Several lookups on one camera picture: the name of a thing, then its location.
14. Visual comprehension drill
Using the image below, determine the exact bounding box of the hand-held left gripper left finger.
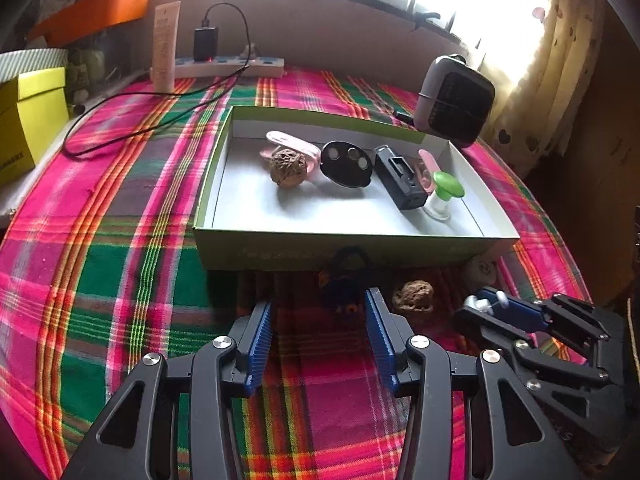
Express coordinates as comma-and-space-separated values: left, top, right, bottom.
60, 301, 275, 480

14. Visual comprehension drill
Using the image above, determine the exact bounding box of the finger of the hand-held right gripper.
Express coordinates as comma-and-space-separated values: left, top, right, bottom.
452, 306, 626, 396
479, 287, 613, 343

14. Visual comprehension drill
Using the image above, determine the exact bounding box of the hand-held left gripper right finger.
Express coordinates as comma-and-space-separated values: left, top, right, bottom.
364, 287, 583, 480

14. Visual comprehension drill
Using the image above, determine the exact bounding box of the small white ball-top bottle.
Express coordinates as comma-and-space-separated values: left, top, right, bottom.
462, 294, 510, 317

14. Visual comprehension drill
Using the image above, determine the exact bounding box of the dark blue plush toy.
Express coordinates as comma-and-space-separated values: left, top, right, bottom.
317, 247, 373, 313

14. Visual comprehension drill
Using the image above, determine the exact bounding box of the green-sided white cardboard box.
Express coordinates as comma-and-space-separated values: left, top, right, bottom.
192, 105, 521, 273

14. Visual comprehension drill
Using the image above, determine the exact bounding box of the green mushroom-top suction item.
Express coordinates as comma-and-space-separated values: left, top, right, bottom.
425, 171, 466, 222

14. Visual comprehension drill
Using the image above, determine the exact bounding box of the pink shoehorn-shaped item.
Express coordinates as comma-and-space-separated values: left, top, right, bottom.
417, 149, 441, 196

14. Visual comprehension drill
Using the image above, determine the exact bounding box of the black oval case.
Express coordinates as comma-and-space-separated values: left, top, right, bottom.
320, 140, 375, 188

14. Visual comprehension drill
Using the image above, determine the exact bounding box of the brown walnut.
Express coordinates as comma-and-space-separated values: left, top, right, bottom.
269, 147, 307, 188
391, 280, 435, 316

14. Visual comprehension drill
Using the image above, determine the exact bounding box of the white round disc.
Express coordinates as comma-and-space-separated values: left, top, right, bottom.
462, 255, 498, 291

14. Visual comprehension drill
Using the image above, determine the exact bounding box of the plaid blanket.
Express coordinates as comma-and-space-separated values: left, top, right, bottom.
0, 65, 601, 480

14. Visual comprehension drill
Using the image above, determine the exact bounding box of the dark wooden cabinet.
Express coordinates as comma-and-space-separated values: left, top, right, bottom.
525, 10, 640, 311

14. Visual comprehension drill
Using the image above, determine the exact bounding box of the black rectangular device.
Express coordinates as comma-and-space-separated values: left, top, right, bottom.
374, 145, 427, 211

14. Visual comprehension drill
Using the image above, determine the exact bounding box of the pink folding clip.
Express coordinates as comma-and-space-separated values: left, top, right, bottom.
260, 131, 321, 166

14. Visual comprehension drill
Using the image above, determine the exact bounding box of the grey portable heater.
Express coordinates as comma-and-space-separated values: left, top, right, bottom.
416, 54, 496, 148

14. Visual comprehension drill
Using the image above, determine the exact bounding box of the heart print curtain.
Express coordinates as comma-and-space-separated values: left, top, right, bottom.
475, 0, 606, 176

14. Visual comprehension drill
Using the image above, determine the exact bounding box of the white power strip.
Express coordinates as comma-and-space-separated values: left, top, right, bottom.
172, 55, 285, 79

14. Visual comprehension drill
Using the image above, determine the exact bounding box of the black charger adapter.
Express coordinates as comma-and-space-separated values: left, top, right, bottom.
193, 26, 220, 63

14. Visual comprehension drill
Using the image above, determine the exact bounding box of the cream cosmetic tube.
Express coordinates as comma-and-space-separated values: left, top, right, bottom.
150, 1, 181, 93

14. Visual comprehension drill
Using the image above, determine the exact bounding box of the yellow cardboard box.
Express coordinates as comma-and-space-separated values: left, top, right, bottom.
0, 66, 71, 186

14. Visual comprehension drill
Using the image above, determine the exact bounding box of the green jar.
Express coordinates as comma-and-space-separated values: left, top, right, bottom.
67, 50, 108, 103

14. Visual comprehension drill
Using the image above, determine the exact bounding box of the green striped box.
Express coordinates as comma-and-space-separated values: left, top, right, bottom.
0, 48, 68, 83

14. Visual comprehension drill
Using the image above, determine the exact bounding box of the orange storage box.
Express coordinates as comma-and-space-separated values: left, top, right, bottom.
27, 0, 151, 46

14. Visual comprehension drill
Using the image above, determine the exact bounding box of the black charger cable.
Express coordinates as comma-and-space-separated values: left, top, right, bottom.
62, 2, 251, 158

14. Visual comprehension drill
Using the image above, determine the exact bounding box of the black window handle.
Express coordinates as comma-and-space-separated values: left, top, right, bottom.
410, 10, 441, 36

